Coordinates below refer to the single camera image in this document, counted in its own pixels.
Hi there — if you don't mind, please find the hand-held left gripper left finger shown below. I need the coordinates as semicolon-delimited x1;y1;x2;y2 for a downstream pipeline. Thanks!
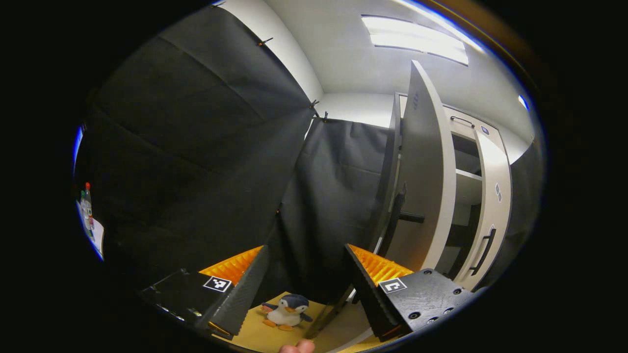
140;244;270;341

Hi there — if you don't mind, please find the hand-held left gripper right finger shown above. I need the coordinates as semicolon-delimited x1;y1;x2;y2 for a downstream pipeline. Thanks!
345;244;477;343

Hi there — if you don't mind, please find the white shoe cabinet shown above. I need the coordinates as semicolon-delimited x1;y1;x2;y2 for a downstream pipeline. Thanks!
375;60;513;295

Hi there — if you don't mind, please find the white shoe cabinet door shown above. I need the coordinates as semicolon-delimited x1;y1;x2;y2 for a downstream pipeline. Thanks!
454;130;513;292
385;60;458;275

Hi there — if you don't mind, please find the white cabinet drawer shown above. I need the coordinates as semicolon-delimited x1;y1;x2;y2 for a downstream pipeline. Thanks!
442;93;506;152

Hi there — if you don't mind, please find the penguin plush toy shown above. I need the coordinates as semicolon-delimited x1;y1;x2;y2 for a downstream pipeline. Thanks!
261;293;314;331

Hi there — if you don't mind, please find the white paper sheet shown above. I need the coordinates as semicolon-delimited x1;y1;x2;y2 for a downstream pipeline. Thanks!
92;218;105;258

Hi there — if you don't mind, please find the clear bottle red cap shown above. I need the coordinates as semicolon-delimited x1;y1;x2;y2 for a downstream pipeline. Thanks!
80;182;95;237

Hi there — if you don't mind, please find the large ceiling light panel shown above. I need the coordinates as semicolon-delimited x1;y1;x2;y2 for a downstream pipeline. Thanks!
362;15;469;65

